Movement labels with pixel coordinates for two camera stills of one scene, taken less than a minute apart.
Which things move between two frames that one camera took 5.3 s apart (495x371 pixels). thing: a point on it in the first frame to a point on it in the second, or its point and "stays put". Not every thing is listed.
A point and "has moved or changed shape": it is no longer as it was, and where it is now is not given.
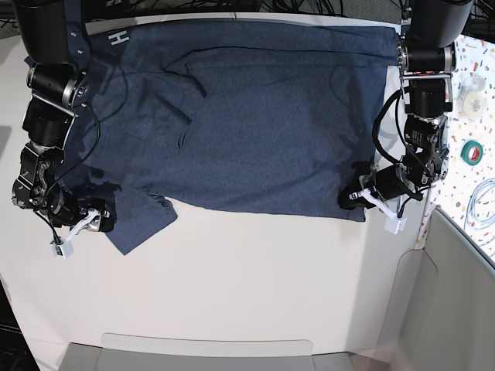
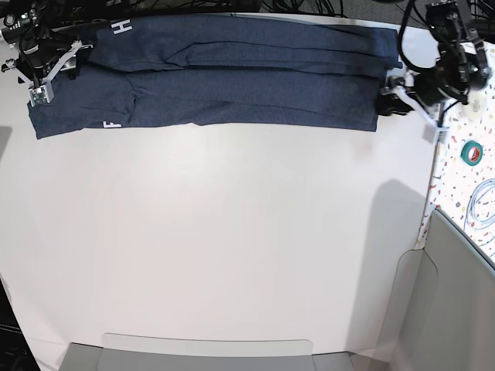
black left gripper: [69, 210] to [42, 54]
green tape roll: [472, 152] stays put
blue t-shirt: [255, 119] has moved or changed shape
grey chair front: [158, 352] stays put
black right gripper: [389, 183] to [429, 84]
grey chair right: [442, 313] stays put
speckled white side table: [467, 192] stays put
